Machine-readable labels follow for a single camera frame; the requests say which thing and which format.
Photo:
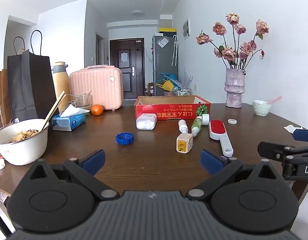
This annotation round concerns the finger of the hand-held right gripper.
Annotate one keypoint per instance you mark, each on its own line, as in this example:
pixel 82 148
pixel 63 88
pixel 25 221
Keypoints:
pixel 271 150
pixel 304 135

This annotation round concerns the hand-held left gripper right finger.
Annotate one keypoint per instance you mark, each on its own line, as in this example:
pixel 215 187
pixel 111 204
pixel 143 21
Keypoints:
pixel 211 161

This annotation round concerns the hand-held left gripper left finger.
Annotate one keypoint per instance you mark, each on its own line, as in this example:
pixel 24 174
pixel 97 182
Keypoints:
pixel 94 160

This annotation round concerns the red white lint brush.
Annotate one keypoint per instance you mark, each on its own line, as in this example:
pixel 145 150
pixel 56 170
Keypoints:
pixel 217 130

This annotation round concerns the white yellow plug adapter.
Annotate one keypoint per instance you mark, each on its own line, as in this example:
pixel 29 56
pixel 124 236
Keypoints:
pixel 184 143

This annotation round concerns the blue bottle cap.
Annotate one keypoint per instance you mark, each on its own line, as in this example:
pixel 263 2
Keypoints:
pixel 124 139

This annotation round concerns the green bottle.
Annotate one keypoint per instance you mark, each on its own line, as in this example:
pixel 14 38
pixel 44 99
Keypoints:
pixel 196 125

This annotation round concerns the small white bottle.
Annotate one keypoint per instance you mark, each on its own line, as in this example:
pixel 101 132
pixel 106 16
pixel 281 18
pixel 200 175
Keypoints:
pixel 182 125

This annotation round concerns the red cardboard box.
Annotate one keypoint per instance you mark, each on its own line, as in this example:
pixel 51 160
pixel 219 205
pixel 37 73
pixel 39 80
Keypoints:
pixel 169 115

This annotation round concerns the white pill container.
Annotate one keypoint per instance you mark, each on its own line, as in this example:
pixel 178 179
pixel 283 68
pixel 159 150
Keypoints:
pixel 146 123

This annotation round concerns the white paper tissue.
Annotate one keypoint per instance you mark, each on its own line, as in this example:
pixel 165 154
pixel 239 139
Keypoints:
pixel 291 128

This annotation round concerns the pale green cup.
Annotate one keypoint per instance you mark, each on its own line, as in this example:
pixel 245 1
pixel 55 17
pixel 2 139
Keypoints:
pixel 261 109

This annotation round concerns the white cylindrical cap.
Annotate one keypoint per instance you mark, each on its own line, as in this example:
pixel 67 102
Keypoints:
pixel 205 119

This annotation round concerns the pink spoon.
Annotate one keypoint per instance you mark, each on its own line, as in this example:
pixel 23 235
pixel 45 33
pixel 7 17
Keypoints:
pixel 275 100

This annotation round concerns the small white round lid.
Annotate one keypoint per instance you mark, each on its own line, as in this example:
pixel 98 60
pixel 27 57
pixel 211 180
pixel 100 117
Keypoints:
pixel 232 121

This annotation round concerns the blue tissue box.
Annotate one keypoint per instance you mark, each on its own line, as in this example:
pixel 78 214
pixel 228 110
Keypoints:
pixel 67 122

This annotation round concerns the orange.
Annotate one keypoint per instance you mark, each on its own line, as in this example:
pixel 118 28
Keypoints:
pixel 97 110

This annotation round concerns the glass cup with plastic bag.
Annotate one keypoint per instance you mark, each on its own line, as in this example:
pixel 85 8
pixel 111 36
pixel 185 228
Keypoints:
pixel 81 101

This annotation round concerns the wooden chopstick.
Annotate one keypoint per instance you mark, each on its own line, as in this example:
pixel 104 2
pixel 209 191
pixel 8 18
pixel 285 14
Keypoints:
pixel 57 111
pixel 54 110

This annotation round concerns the pink speckled vase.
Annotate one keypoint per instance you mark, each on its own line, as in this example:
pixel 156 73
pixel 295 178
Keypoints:
pixel 234 87

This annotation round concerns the pink suitcase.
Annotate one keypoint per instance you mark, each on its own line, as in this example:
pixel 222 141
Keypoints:
pixel 96 87

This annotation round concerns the white bowl of food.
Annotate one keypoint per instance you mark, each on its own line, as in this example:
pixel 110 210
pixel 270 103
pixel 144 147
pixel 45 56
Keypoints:
pixel 21 150

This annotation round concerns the metal storage rack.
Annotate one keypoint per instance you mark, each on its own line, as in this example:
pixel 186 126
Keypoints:
pixel 182 91

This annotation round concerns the pale purple dried grass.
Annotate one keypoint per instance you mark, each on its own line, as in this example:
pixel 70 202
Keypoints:
pixel 186 78

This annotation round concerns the yellow thermos jug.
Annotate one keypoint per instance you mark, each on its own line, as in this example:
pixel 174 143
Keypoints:
pixel 61 80

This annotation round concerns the dark brown entrance door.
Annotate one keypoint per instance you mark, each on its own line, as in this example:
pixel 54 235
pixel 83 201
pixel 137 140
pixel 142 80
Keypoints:
pixel 126 72

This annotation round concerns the black paper bag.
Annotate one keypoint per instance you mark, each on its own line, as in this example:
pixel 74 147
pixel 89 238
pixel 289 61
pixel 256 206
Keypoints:
pixel 31 85

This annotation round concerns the bunch of dried pink roses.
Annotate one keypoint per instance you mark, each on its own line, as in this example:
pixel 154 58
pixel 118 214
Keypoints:
pixel 229 53

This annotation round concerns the brown paper bag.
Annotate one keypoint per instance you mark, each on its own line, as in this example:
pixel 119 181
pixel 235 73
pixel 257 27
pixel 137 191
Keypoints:
pixel 4 97

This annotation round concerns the grey refrigerator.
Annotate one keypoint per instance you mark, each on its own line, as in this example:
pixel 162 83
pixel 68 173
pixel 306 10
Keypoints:
pixel 165 60

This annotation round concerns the white folded umbrella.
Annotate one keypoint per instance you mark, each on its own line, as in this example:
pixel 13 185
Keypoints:
pixel 174 52

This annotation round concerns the paper pouch on refrigerator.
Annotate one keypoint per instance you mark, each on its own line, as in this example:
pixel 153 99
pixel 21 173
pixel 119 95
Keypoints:
pixel 162 42

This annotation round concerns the yellow black box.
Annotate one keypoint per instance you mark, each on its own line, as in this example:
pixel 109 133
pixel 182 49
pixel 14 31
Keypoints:
pixel 167 31

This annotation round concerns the round ceiling lamp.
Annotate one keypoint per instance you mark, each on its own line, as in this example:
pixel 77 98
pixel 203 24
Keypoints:
pixel 137 12

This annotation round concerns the blue folded frame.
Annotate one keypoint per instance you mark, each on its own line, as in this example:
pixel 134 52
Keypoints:
pixel 169 76

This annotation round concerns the white wall panel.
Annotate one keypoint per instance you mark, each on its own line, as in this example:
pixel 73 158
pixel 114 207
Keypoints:
pixel 186 28

